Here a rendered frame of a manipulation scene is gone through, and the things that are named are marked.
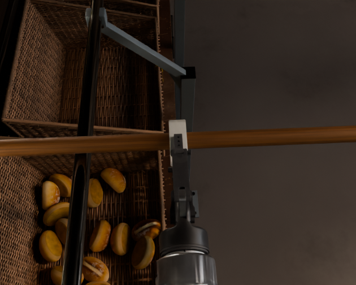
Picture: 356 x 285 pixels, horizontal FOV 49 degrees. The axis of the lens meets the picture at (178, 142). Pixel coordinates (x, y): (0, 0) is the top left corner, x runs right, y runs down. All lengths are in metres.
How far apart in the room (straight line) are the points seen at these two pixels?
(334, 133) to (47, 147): 0.50
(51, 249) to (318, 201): 1.31
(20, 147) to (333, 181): 1.69
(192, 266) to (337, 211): 1.56
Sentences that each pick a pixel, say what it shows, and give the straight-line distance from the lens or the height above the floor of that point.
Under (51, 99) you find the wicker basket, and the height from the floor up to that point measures 0.63.
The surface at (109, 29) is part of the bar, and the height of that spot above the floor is 1.13.
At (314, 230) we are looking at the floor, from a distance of 2.00.
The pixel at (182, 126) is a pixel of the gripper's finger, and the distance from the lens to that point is 0.69.
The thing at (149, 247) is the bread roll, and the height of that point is 0.65.
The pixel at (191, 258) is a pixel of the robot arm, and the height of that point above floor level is 1.24.
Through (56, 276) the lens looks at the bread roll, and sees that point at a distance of 1.22.
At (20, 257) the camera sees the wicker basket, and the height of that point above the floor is 0.67.
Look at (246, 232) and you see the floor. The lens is 1.91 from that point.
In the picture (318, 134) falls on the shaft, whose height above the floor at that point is 1.21.
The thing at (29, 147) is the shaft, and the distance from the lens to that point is 0.72.
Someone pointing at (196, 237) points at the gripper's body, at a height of 1.23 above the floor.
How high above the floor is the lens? 1.79
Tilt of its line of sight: 58 degrees down
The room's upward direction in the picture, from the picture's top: straight up
